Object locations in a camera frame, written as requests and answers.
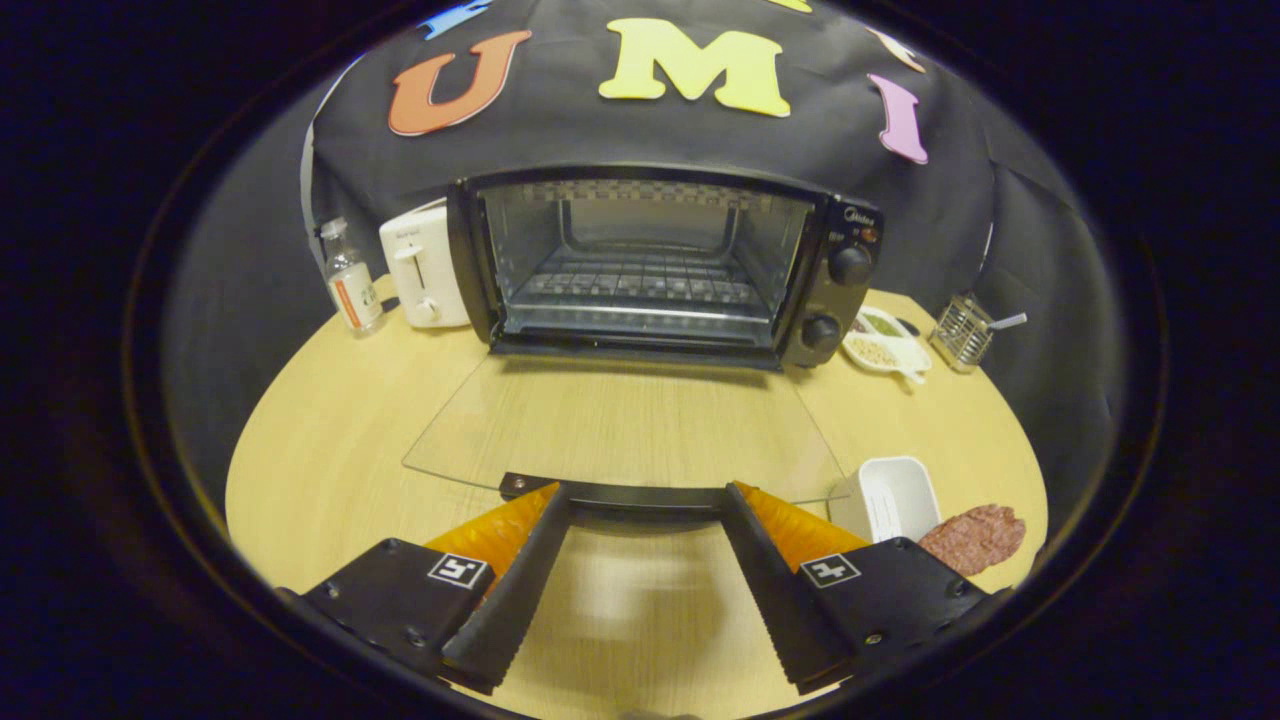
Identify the small black round disc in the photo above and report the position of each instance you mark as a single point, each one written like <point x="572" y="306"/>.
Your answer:
<point x="908" y="326"/>

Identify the white rectangular tray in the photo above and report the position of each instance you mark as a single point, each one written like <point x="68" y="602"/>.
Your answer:
<point x="895" y="490"/>

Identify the clear plastic bottle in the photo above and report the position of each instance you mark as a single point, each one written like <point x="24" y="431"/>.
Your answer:
<point x="352" y="290"/>

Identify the white bread toaster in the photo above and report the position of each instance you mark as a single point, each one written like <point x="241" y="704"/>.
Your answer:
<point x="425" y="255"/>

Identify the black toaster oven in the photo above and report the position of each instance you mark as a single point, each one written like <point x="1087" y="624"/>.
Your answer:
<point x="845" y="300"/>

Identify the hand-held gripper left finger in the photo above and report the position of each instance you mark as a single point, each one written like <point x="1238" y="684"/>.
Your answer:
<point x="515" y="590"/>

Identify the black backdrop cloth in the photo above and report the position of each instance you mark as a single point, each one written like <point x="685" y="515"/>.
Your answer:
<point x="650" y="135"/>

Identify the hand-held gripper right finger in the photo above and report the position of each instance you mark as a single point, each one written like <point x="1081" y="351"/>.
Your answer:
<point x="775" y="590"/>

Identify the brown meat steak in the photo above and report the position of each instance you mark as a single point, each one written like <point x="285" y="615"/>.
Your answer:
<point x="975" y="538"/>

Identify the white divided dish with beans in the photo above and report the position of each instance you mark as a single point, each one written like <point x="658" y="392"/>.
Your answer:
<point x="885" y="350"/>

